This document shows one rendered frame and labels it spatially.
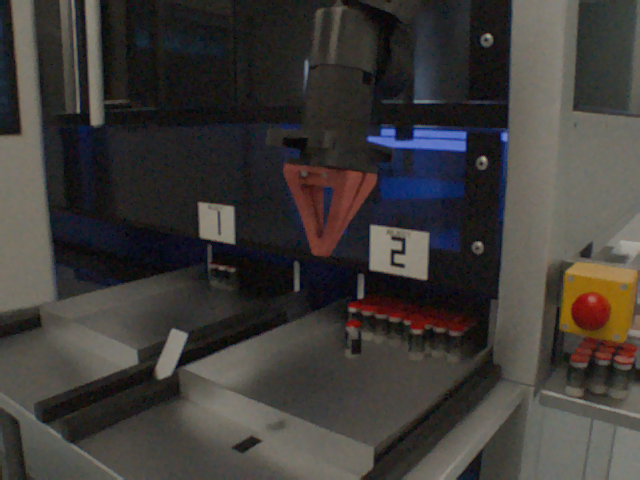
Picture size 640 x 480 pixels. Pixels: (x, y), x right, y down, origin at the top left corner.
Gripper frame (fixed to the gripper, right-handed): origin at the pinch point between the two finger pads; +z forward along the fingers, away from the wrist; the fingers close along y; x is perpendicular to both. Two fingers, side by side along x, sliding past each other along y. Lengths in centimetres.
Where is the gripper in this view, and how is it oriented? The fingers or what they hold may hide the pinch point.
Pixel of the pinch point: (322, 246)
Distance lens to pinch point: 48.7
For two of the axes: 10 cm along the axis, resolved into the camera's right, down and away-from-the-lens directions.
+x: -8.1, -1.4, 5.7
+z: -1.1, 9.9, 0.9
